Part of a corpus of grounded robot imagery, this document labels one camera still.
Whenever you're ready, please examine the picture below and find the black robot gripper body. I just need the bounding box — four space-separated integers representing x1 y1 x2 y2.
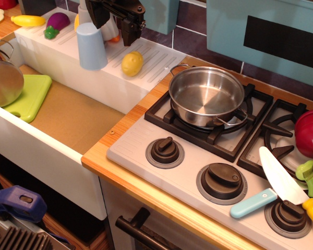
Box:
85 0 146 29

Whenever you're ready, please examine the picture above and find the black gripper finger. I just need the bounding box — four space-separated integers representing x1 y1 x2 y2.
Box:
121 19 143 46

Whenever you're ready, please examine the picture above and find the yellow toy potato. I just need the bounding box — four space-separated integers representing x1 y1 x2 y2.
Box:
121 51 143 77

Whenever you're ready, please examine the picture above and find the stainless steel pan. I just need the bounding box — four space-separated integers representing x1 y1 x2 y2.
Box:
168 65 248 129

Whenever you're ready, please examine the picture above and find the stainless steel pot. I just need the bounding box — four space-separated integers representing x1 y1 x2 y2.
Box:
0 40 24 107

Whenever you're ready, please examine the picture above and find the orange toy carrot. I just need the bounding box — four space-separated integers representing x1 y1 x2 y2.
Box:
109 35 120 42

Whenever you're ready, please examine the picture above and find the grey toy faucet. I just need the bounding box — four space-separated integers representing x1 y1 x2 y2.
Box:
78 0 119 41

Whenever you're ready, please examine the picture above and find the light blue plastic cup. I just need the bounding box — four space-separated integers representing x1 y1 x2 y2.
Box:
76 22 108 71

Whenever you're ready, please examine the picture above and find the yellow toy corn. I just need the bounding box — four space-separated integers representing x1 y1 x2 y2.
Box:
74 14 79 32

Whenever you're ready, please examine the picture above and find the purple toy eggplant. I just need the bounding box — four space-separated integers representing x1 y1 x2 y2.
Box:
43 12 70 40

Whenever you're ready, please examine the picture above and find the white toy sink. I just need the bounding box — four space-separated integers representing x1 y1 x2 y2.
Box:
0 26 185 220

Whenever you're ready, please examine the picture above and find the yellow toy banana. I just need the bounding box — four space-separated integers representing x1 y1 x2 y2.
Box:
10 15 46 27

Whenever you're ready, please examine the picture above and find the green plastic cutting board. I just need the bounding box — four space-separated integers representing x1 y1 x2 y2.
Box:
3 74 52 123

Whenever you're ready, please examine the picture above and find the grey stove top panel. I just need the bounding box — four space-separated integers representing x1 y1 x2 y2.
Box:
107 116 313 249

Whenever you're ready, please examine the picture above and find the left black stove knob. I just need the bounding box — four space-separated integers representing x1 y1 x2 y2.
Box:
146 136 185 169

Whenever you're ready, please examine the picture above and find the black stove knob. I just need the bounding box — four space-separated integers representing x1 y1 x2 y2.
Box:
196 163 248 205
146 136 185 169
264 200 311 239

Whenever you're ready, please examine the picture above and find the red toy item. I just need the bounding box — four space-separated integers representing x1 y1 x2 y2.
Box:
0 0 17 10

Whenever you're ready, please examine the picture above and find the left black burner grate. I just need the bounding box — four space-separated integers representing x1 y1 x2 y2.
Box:
145 84 273 162

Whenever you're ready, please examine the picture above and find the black burner grate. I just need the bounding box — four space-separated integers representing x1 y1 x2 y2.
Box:
145 84 273 162
237 99 310 178

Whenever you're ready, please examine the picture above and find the teal microwave cabinet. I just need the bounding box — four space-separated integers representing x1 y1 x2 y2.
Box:
206 1 313 86

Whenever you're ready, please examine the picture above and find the middle black stove knob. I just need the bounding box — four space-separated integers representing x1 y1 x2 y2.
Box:
196 163 248 205

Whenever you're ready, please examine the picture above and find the right black burner grate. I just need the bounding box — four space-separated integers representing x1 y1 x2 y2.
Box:
237 99 310 178

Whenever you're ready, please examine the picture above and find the red plastic bowl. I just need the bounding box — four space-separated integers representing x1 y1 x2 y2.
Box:
295 110 313 158

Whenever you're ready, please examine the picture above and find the blue clamp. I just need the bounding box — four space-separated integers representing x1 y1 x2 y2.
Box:
0 185 47 223

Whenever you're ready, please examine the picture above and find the right black stove knob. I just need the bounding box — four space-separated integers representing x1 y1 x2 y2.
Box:
264 200 311 239

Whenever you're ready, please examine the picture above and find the teal wall cabinet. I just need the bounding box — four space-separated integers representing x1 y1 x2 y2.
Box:
140 0 179 35

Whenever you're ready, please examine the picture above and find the black oven door handle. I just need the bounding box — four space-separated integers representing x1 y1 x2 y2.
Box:
115 207 170 250

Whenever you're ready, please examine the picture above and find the white toy knife blue handle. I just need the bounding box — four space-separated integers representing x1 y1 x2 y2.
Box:
230 146 309 219

